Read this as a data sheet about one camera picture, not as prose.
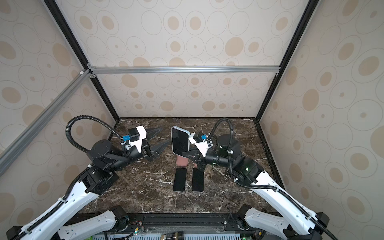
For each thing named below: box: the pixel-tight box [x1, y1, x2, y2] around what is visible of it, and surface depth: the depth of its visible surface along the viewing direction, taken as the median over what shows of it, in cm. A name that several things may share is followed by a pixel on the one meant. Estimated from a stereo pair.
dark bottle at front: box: [160, 230, 184, 240], surface depth 69 cm
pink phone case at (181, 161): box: [176, 155, 188, 166], surface depth 97 cm
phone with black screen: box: [192, 168, 204, 192], surface depth 89 cm
